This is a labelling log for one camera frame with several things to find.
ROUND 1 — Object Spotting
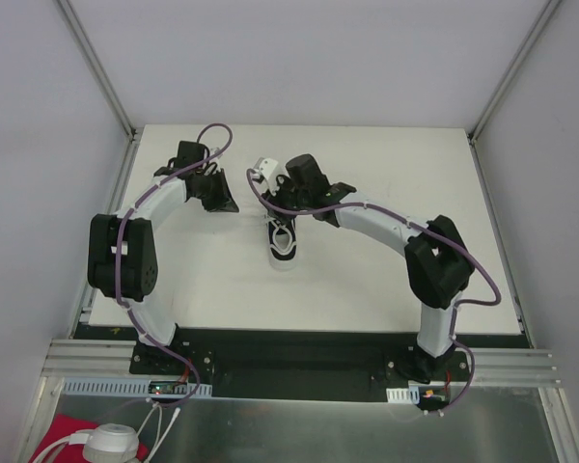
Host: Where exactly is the aluminium frame rail front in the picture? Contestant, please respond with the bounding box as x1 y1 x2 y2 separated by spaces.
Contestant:
41 340 563 388

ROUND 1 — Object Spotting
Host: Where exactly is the red cloth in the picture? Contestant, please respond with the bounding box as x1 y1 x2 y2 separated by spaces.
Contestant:
30 414 150 463

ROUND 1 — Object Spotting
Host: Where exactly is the white cable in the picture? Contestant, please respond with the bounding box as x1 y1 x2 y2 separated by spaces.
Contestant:
31 403 182 463

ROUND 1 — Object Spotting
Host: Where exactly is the left aluminium corner post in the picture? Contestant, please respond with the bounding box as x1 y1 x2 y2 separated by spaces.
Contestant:
53 0 137 140

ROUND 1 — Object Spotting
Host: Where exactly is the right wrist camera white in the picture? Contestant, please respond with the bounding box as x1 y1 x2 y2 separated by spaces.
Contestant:
252 157 283 192

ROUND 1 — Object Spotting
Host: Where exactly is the left grey cable duct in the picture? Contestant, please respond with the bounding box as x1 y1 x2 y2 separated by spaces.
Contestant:
63 378 212 399

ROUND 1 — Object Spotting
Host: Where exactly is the white bottle cap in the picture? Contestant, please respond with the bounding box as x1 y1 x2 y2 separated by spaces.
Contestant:
83 423 139 463

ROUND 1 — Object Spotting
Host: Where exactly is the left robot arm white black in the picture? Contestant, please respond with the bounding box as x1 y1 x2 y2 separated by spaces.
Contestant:
87 141 239 375

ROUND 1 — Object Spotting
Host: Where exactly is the right aluminium corner post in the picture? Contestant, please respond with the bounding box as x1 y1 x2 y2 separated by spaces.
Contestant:
467 0 564 146

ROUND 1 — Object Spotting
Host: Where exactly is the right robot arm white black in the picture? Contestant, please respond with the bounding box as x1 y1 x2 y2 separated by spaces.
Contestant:
253 154 475 384

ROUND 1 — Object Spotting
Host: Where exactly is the grey cable duct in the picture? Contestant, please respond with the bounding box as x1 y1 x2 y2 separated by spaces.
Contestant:
63 378 212 399
386 385 420 405

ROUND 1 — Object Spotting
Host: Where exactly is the black white canvas sneaker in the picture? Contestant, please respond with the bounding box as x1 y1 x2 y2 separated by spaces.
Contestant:
266 216 297 271

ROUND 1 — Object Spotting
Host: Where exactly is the white shoelace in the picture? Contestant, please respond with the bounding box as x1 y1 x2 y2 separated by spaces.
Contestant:
253 213 297 260

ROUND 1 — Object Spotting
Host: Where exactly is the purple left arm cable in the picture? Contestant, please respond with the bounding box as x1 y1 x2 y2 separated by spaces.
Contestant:
115 123 234 404

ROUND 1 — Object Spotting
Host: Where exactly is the aluminium corner post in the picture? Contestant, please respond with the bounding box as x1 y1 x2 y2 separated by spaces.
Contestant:
53 0 137 140
467 0 564 146

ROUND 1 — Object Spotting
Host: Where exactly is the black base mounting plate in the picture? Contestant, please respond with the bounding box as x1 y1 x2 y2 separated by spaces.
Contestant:
128 326 470 401

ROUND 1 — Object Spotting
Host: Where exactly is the right grey cable duct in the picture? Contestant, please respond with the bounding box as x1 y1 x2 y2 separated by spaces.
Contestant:
386 385 420 405

